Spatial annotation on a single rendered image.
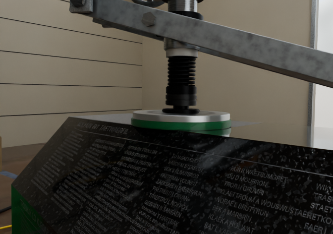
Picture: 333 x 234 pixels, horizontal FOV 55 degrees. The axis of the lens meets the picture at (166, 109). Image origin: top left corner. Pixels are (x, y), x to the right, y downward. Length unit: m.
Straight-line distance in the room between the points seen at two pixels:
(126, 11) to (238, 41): 0.24
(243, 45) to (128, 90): 6.50
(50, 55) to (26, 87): 0.72
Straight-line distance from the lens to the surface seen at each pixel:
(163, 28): 0.67
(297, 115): 5.62
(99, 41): 6.63
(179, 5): 0.70
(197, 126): 0.61
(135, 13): 0.69
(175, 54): 0.68
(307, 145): 0.49
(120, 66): 6.94
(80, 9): 0.72
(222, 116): 0.65
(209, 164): 0.51
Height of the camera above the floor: 0.89
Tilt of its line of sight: 3 degrees down
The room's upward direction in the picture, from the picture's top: 1 degrees clockwise
